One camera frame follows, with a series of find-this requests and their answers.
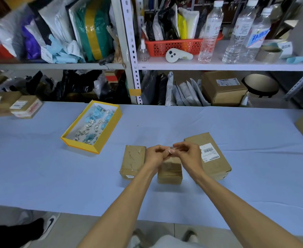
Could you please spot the person's right hand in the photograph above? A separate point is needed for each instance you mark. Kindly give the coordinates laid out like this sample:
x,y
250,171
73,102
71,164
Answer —
x,y
191,158

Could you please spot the person's left hand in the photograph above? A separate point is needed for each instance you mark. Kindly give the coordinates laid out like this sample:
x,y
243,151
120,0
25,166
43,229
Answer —
x,y
154,158

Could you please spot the person's right thumb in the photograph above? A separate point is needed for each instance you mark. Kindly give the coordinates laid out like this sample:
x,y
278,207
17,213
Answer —
x,y
175,151

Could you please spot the person's left thumb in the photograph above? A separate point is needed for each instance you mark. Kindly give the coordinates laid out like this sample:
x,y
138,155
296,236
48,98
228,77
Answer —
x,y
160,149

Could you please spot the small silver trinket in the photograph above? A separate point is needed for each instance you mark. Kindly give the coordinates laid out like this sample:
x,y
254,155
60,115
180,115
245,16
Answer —
x,y
172,148

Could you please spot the person's right forearm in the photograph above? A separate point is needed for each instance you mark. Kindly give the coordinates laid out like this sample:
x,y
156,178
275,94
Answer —
x,y
234,211

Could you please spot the person's left forearm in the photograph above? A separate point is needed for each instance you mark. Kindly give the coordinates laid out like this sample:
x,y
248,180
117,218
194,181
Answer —
x,y
123,211

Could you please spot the small brown cardboard box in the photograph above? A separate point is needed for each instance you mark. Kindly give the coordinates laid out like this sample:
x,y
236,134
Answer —
x,y
170,174

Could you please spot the narrow brown cardboard box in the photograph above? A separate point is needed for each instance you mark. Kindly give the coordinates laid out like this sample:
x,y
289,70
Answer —
x,y
133,162

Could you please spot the large brown box white label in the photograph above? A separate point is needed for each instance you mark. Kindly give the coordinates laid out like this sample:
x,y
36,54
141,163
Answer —
x,y
213,157

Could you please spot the row of grey mailer bags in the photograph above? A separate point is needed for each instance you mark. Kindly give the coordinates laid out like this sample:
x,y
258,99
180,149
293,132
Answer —
x,y
185,92

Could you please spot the yellow open tray box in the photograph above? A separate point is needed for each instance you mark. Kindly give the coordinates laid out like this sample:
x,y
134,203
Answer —
x,y
99,142

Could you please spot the pile of blue silver trinkets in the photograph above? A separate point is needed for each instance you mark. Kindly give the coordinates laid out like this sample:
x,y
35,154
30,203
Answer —
x,y
93,125

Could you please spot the brown shelf box white label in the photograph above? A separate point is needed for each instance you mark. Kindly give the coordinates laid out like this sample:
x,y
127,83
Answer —
x,y
222,87

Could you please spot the person's right shoe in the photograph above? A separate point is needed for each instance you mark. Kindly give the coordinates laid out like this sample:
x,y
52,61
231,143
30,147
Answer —
x,y
191,236

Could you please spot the person's grey shorts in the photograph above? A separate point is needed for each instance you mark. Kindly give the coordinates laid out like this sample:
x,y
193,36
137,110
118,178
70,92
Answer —
x,y
174,242

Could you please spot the white metal shelving unit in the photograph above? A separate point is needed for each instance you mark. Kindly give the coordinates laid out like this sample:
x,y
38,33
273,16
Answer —
x,y
132,61

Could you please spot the person's left shoe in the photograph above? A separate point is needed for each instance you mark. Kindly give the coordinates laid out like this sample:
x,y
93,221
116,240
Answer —
x,y
137,238

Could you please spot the white handheld controller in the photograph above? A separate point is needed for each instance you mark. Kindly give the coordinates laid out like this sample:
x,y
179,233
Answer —
x,y
177,55

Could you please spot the small clear spray bottle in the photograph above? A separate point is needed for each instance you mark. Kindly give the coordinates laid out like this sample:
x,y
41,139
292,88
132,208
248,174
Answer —
x,y
143,52

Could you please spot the light blue table cover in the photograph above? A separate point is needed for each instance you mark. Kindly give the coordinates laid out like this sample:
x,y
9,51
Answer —
x,y
63,178

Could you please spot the red plastic basket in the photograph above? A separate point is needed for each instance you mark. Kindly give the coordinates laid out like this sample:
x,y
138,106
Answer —
x,y
177,46

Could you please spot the round black stool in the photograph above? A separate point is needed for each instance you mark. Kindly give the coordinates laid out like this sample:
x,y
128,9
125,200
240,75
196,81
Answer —
x,y
261,85

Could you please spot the pile of black plastic bags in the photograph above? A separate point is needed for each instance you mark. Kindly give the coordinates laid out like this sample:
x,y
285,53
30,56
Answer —
x,y
71,85

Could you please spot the row of black grey pouches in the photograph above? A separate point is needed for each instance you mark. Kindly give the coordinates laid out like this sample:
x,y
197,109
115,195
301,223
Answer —
x,y
161,25

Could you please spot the yellow pouch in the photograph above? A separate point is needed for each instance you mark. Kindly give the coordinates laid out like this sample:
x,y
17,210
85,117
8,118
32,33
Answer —
x,y
182,27

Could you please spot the clear bottle white label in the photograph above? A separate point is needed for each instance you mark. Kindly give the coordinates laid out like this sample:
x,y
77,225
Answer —
x,y
211,30

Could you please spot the white tube pouch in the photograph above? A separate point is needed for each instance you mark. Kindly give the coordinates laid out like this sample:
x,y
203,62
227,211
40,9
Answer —
x,y
191,23

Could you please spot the clear bottle grey label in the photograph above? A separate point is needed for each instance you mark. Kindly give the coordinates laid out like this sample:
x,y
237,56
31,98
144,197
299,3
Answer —
x,y
238,33

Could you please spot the brown packing tape roll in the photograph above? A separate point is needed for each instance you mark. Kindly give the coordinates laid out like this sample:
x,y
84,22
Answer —
x,y
268,54

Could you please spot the green bag yellow stripe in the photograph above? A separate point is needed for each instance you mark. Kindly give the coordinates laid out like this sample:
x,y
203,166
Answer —
x,y
95,30

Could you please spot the light blue packet white label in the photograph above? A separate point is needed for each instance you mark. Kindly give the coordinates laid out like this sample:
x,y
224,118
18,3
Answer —
x,y
62,52

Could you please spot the brown box red white label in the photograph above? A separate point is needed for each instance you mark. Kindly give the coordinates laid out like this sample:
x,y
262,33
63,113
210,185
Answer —
x,y
26,107

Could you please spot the clear bottle blue label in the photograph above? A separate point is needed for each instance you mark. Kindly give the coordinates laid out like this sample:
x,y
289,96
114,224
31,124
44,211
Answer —
x,y
256,36

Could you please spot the white label roll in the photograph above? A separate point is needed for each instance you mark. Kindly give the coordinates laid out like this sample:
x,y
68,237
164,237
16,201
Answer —
x,y
283,47

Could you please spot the light blue paper piece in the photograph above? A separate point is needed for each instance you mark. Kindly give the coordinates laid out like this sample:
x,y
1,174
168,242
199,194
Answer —
x,y
297,59

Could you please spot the flat brown cardboard box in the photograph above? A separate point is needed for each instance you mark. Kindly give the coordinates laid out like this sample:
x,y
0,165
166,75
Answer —
x,y
1,103

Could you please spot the purple plastic bag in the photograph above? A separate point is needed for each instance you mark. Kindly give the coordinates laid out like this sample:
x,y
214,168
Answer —
x,y
31,43

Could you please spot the pile of white mailer bags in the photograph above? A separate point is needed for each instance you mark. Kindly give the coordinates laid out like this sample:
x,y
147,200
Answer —
x,y
50,20

